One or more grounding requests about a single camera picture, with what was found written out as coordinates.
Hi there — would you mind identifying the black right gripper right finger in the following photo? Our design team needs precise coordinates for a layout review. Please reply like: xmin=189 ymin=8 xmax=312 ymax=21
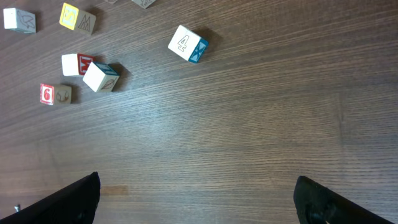
xmin=294 ymin=176 xmax=393 ymax=224

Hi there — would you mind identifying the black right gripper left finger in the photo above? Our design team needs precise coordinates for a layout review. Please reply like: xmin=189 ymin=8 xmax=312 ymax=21
xmin=1 ymin=172 xmax=101 ymax=224

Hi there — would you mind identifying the red 6 number block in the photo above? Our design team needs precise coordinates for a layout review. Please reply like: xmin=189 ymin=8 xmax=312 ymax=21
xmin=39 ymin=83 xmax=72 ymax=105

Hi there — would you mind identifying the leaf picture wooden block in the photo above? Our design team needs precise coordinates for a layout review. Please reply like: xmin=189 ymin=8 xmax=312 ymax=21
xmin=83 ymin=62 xmax=120 ymax=93

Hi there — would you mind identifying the red M letter block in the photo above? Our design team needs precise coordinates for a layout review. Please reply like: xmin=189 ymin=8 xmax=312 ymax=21
xmin=62 ymin=54 xmax=95 ymax=77

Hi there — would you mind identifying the yellow S letter block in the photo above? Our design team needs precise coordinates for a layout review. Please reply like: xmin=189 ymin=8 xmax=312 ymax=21
xmin=59 ymin=3 xmax=96 ymax=35

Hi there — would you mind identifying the blue X letter block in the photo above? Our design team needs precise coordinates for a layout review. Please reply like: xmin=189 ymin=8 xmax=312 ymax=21
xmin=168 ymin=25 xmax=208 ymax=63

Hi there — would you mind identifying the plain wooden picture block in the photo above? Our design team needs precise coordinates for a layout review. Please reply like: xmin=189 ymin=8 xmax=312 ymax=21
xmin=3 ymin=8 xmax=36 ymax=34

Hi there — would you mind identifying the red W letter block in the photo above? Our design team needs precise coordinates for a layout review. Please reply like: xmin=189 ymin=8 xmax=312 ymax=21
xmin=104 ymin=0 xmax=118 ymax=4

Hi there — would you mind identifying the green N letter block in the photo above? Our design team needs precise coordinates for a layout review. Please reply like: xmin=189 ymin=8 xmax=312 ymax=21
xmin=131 ymin=0 xmax=156 ymax=9

